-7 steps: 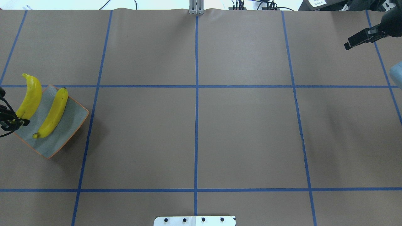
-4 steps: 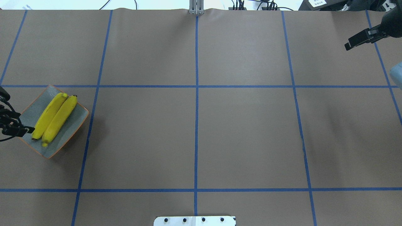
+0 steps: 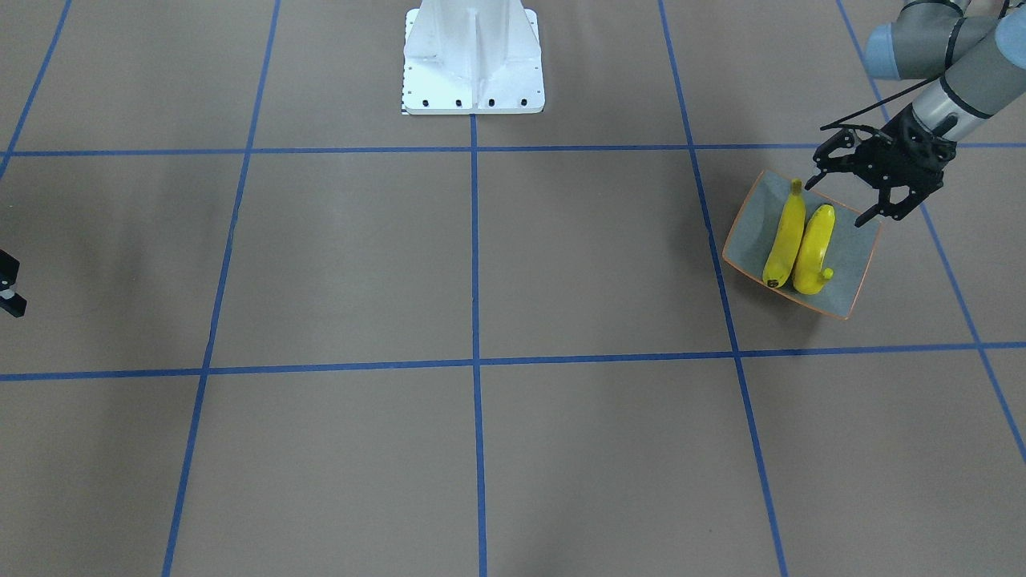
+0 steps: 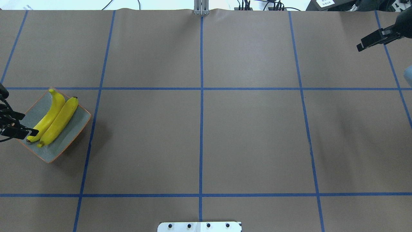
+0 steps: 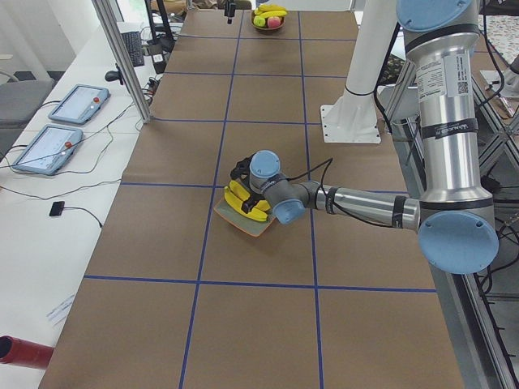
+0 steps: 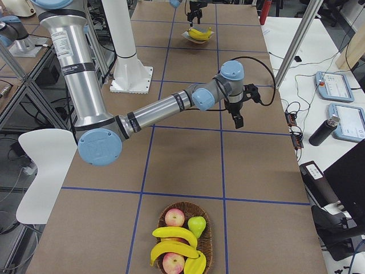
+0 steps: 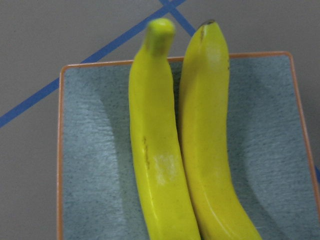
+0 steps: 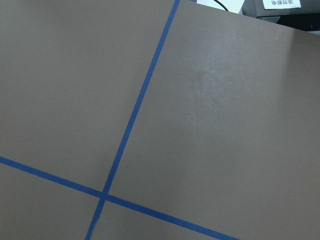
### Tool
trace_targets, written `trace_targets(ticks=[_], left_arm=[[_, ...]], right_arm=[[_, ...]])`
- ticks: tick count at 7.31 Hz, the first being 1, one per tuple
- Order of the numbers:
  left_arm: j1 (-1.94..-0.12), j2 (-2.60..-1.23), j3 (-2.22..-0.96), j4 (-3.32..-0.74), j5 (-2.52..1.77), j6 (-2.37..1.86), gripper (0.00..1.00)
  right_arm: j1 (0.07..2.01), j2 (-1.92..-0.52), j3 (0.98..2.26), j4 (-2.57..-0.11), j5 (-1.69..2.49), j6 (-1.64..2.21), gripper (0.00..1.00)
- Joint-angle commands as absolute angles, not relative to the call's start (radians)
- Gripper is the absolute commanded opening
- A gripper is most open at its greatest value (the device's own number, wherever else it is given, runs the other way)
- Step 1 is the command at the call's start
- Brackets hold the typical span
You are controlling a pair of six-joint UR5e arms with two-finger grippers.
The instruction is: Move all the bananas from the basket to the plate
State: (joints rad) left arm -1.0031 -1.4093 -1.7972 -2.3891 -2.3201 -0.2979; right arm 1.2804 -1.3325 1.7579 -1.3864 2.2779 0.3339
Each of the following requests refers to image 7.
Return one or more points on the yellow banana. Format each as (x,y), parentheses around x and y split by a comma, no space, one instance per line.
(202,127)
(157,160)

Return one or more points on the grey square plate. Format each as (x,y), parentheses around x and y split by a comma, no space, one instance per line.
(269,152)

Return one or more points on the yellow banana top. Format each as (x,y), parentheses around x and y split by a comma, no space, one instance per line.
(202,127)

